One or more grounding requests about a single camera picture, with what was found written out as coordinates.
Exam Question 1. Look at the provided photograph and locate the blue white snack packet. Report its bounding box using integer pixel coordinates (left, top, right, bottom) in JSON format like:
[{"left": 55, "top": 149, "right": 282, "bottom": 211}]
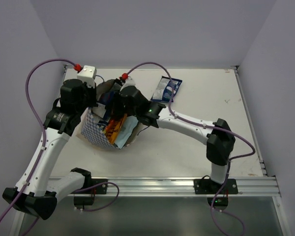
[{"left": 151, "top": 76, "right": 182, "bottom": 103}]

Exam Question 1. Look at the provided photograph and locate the checkered blue paper bag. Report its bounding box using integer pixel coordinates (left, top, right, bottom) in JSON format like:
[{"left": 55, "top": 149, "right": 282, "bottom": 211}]
[{"left": 77, "top": 79, "right": 143, "bottom": 150}]

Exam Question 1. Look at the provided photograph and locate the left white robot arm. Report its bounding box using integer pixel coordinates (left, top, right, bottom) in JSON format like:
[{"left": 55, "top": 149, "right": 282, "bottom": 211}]
[{"left": 2, "top": 79, "right": 96, "bottom": 220}]

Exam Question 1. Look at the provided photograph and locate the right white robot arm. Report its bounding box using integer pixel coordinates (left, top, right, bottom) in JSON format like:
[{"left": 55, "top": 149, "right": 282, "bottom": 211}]
[{"left": 114, "top": 86, "right": 236, "bottom": 193}]

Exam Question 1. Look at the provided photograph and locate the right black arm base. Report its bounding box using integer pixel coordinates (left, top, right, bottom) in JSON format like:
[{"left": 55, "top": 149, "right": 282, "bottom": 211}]
[{"left": 193, "top": 175, "right": 238, "bottom": 210}]

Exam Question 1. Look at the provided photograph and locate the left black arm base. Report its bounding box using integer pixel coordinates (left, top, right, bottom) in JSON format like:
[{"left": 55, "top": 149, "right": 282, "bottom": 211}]
[{"left": 73, "top": 178, "right": 108, "bottom": 208}]

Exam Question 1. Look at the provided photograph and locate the light blue snack packet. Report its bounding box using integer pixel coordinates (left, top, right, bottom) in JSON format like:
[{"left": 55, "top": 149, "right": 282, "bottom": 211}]
[{"left": 114, "top": 116, "right": 138, "bottom": 149}]

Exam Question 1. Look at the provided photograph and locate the orange snack packet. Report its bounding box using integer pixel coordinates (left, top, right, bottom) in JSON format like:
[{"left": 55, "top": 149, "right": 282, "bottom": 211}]
[{"left": 103, "top": 114, "right": 127, "bottom": 144}]

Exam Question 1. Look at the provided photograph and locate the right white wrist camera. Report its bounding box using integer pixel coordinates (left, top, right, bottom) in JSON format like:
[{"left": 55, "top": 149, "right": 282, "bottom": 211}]
[{"left": 119, "top": 73, "right": 136, "bottom": 90}]

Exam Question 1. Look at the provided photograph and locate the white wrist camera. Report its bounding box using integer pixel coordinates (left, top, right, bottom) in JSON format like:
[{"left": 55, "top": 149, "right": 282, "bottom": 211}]
[
  {"left": 119, "top": 73, "right": 136, "bottom": 90},
  {"left": 77, "top": 65, "right": 97, "bottom": 84}
]

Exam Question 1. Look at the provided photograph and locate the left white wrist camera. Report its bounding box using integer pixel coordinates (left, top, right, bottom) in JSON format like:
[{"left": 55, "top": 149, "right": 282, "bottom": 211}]
[{"left": 77, "top": 65, "right": 97, "bottom": 84}]

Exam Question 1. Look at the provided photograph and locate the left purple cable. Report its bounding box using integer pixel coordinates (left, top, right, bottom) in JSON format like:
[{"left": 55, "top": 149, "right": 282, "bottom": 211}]
[{"left": 0, "top": 58, "right": 82, "bottom": 236}]

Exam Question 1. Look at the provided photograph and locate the aluminium front rail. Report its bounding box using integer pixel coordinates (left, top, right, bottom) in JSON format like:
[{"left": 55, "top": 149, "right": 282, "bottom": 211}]
[{"left": 48, "top": 176, "right": 282, "bottom": 197}]

